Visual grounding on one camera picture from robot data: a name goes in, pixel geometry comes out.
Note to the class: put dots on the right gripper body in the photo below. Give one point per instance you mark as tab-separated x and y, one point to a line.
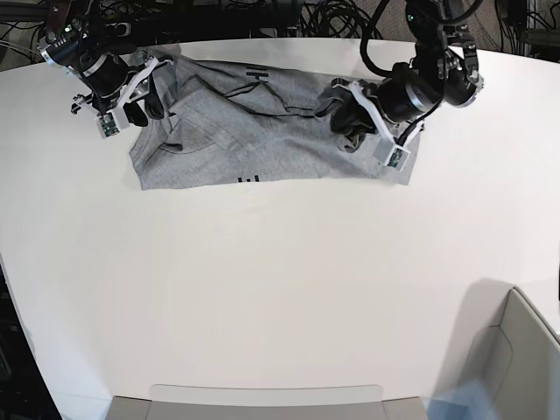
107	74

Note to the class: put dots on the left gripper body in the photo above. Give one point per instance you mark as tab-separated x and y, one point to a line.
407	92

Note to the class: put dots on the grey T-shirt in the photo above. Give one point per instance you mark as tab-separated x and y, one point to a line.
230	122

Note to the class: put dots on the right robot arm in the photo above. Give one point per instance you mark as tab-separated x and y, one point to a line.
93	49

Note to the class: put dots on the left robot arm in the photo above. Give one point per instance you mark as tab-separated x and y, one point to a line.
444	69

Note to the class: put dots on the black power strip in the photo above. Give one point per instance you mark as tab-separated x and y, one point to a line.
115	30

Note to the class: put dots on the white storage bin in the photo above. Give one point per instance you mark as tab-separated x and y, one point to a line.
517	361

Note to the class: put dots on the blue translucent object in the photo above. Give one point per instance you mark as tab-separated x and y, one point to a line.
469	401

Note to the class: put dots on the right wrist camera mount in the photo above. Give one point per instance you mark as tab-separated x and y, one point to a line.
109	118

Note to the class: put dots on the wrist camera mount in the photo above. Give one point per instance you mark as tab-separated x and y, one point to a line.
392	148
109	118

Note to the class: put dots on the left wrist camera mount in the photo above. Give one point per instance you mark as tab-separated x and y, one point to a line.
392	148

